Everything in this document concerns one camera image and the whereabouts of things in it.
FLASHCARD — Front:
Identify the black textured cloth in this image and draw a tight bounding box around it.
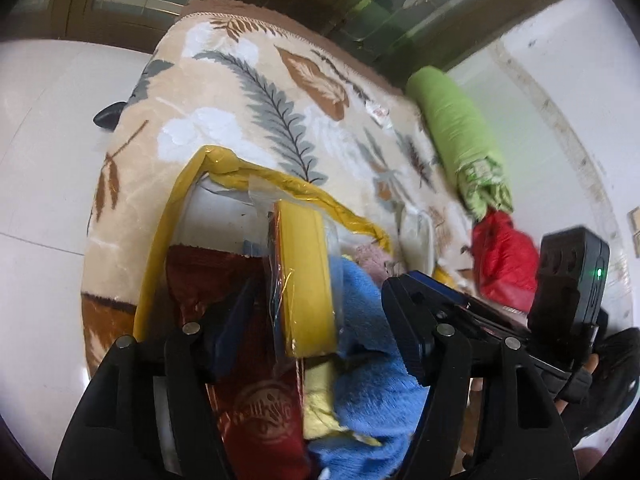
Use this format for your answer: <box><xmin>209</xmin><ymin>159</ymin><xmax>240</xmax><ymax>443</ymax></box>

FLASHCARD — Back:
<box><xmin>565</xmin><ymin>327</ymin><xmax>640</xmax><ymax>453</ymax></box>

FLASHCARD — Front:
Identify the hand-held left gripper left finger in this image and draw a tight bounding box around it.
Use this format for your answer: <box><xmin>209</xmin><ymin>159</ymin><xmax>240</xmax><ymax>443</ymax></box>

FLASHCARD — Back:
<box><xmin>52</xmin><ymin>275</ymin><xmax>261</xmax><ymax>480</ymax></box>

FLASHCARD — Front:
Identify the yellow sponge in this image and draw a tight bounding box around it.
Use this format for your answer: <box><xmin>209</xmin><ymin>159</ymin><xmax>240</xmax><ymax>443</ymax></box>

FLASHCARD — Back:
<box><xmin>267</xmin><ymin>200</ymin><xmax>341</xmax><ymax>361</ymax></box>

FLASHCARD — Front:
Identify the red shiny cloth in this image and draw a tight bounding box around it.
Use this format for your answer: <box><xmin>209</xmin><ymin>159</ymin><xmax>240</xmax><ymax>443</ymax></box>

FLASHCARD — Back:
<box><xmin>470</xmin><ymin>210</ymin><xmax>541</xmax><ymax>313</ymax></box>

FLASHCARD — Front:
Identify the blue fluffy cloth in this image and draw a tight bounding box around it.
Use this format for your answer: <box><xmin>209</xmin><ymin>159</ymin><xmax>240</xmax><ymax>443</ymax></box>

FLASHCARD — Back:
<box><xmin>307</xmin><ymin>255</ymin><xmax>431</xmax><ymax>480</ymax></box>

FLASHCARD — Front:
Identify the person's right hand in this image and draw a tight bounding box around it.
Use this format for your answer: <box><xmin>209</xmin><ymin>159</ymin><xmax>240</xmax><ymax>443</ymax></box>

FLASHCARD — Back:
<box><xmin>557</xmin><ymin>355</ymin><xmax>600</xmax><ymax>413</ymax></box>

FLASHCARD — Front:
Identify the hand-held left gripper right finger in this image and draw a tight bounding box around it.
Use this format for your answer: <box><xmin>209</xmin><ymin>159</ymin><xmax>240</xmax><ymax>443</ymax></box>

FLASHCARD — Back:
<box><xmin>381</xmin><ymin>276</ymin><xmax>581</xmax><ymax>480</ymax></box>

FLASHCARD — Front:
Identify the yellow edged box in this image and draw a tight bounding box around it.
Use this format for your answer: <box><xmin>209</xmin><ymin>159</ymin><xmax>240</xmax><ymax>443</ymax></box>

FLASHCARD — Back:
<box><xmin>132</xmin><ymin>145</ymin><xmax>396</xmax><ymax>346</ymax></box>

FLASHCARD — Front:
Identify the clear plastic wrapper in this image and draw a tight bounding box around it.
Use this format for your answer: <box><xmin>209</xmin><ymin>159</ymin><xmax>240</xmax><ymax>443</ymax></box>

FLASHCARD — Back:
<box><xmin>365</xmin><ymin>100</ymin><xmax>396</xmax><ymax>128</ymax></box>

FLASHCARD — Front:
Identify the wooden glass door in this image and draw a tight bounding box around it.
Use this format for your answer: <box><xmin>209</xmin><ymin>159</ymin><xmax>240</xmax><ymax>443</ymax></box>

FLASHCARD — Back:
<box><xmin>10</xmin><ymin>0</ymin><xmax>601</xmax><ymax>91</ymax></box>

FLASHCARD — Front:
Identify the dark red cloth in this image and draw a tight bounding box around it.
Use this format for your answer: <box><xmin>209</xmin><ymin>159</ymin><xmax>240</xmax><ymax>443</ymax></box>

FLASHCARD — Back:
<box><xmin>165</xmin><ymin>242</ymin><xmax>311</xmax><ymax>480</ymax></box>

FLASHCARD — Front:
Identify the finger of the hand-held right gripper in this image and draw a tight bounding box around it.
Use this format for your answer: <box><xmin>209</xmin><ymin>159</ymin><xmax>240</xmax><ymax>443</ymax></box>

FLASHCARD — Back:
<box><xmin>407</xmin><ymin>271</ymin><xmax>532</xmax><ymax>341</ymax></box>

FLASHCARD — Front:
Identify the leaf print blanket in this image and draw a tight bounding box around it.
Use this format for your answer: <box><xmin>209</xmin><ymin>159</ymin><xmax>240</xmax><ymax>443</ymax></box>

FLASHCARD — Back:
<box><xmin>80</xmin><ymin>0</ymin><xmax>501</xmax><ymax>381</ymax></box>

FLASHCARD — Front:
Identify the green folded blanket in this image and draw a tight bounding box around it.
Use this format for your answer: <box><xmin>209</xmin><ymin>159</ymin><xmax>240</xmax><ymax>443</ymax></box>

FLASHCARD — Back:
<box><xmin>405</xmin><ymin>66</ymin><xmax>515</xmax><ymax>221</ymax></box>

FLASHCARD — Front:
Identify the dark slipper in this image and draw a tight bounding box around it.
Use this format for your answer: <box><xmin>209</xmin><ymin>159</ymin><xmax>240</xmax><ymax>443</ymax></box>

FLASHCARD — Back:
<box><xmin>92</xmin><ymin>101</ymin><xmax>128</xmax><ymax>131</ymax></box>

